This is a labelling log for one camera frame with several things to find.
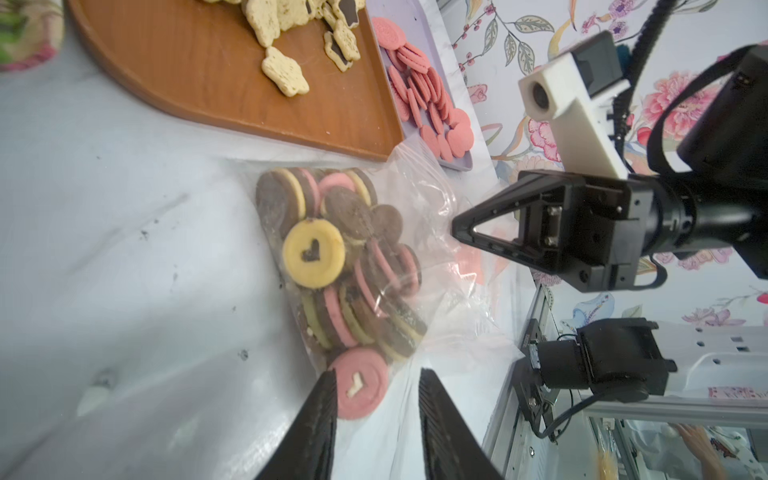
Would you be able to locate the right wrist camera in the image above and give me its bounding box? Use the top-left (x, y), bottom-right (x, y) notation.
top-left (518, 32), bottom-right (630, 180)

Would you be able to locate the floral pattern tray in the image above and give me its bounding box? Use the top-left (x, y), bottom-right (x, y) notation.
top-left (1, 0), bottom-right (65, 72)

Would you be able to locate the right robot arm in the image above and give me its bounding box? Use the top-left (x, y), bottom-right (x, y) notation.
top-left (452, 45), bottom-right (767, 403)

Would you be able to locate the bag of brown cookies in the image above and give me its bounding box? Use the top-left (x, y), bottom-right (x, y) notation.
top-left (253, 136), bottom-right (453, 421)

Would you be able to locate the bag of cream cookies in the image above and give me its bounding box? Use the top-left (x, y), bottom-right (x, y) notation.
top-left (413, 190), bottom-right (536, 376)

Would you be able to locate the pile of pink cookies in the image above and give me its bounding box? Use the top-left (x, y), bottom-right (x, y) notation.
top-left (371, 17), bottom-right (475, 171)

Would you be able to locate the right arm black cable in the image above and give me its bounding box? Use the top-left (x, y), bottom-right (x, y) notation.
top-left (611, 0), bottom-right (679, 163)

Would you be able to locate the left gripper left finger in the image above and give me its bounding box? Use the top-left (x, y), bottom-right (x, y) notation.
top-left (256, 370), bottom-right (338, 480)

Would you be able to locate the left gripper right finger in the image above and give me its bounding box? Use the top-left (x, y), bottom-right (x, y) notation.
top-left (418, 368), bottom-right (502, 479)

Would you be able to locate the brown wooden tray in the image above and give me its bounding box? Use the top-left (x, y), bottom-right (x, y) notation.
top-left (67, 1), bottom-right (404, 161)

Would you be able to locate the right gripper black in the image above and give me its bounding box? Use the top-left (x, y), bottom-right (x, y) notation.
top-left (451, 170), bottom-right (696, 293)

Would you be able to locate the pile of cream star cookies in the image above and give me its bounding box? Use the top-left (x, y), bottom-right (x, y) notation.
top-left (228, 0), bottom-right (366, 97)

